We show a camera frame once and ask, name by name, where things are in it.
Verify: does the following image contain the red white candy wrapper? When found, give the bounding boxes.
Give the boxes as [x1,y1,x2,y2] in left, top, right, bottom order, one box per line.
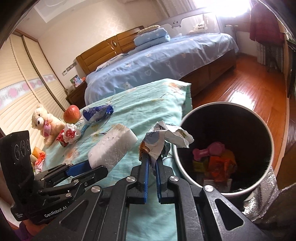
[56,123,81,147]

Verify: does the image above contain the white foam block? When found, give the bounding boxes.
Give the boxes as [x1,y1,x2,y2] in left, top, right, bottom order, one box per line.
[88,123,138,172]

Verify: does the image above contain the silver foil mat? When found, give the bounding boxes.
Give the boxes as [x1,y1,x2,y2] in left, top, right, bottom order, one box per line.
[242,167,279,222]

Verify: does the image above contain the grey bed guard rail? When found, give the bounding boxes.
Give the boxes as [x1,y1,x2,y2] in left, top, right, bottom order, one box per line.
[155,8,210,38]

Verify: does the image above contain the grey round trash bin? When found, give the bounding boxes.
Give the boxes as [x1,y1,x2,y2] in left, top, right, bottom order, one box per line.
[173,102,274,202]

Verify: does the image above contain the wooden headboard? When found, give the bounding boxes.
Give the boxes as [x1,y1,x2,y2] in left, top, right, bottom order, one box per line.
[76,26,144,75]

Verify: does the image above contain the cream teddy bear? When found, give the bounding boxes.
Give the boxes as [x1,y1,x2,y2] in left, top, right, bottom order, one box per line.
[32,103,65,147]

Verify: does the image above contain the blue white snack bag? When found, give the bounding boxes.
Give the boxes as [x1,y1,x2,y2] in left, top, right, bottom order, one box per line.
[82,104,114,124]

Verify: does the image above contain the red apple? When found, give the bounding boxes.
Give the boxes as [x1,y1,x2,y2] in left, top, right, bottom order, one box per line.
[63,105,81,124]

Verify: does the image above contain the white plush toy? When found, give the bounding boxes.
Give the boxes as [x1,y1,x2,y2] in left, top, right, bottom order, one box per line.
[188,22,208,35]

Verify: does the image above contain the cream louvered wardrobe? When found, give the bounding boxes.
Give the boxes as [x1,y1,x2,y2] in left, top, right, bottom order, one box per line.
[1,34,70,148]

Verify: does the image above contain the printed paper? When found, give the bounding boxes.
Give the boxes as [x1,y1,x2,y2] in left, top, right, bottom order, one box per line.
[138,121,194,168]

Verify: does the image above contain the dark red curtain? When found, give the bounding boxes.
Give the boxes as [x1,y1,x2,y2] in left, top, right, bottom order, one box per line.
[249,3,285,46]

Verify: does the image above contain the framed photo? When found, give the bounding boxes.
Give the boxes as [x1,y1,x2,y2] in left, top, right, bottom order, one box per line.
[70,75,83,88]

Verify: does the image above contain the folded blue quilt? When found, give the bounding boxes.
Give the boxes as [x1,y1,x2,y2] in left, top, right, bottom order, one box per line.
[134,28,169,46]

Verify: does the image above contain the pink dumbbell toy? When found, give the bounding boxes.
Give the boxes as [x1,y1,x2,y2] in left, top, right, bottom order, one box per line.
[193,142,225,161]

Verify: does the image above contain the red snack wrappers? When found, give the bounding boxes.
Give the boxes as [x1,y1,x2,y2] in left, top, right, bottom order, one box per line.
[206,150,237,183]

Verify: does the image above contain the blue floral bed cover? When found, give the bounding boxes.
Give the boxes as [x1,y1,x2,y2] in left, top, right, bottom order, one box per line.
[84,33,239,104]

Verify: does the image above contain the teal floral bedsheet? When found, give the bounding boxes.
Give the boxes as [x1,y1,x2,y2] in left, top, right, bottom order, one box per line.
[43,79,192,240]

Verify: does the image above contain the orange toy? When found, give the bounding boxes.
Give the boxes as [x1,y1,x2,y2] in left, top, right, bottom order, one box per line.
[32,147,46,159]

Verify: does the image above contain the dark wooden nightstand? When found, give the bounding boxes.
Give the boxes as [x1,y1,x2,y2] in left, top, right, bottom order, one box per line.
[66,82,87,109]

